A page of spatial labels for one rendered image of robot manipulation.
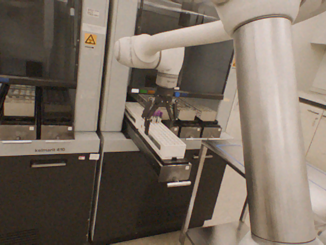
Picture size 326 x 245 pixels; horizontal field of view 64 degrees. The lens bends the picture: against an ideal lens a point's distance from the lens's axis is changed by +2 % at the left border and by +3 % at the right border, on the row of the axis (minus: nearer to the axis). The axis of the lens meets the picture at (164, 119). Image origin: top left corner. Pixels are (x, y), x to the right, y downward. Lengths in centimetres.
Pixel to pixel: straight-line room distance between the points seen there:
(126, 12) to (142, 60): 40
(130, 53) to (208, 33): 29
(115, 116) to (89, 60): 31
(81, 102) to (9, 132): 32
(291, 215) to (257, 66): 24
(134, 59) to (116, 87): 40
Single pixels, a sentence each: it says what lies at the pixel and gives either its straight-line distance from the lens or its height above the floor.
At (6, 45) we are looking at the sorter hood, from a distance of 124.
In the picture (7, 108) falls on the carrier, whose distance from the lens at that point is 130.
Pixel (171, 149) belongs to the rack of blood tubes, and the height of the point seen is 86.
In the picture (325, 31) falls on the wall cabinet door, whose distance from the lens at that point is 379.
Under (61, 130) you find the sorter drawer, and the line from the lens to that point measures 125.
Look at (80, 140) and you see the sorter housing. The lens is 128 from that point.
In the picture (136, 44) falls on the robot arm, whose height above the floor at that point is 122.
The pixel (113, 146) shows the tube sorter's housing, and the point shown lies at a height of 70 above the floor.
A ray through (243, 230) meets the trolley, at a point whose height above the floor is 28.
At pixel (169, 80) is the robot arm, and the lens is 105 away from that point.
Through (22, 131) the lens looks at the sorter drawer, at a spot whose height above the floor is 78.
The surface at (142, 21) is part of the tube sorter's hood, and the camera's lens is 130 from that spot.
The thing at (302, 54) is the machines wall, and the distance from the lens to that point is 382.
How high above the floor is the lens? 126
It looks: 18 degrees down
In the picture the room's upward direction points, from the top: 11 degrees clockwise
